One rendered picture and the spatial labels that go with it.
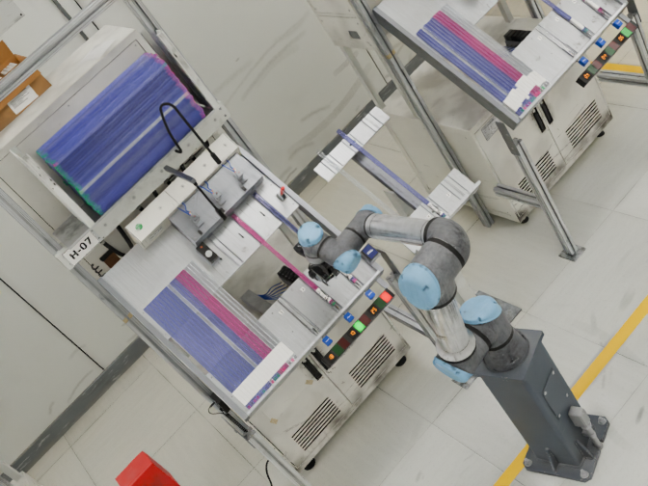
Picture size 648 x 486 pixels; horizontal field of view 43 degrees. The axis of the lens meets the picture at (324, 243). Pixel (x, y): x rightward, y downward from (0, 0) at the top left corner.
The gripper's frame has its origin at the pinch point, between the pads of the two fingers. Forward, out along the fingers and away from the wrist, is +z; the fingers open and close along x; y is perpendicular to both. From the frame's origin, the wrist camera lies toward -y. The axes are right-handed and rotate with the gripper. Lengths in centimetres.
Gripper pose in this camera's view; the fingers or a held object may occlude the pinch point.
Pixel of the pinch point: (323, 277)
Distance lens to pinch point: 271.6
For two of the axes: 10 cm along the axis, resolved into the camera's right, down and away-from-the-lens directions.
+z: 1.6, 4.5, 8.8
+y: 7.2, 5.5, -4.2
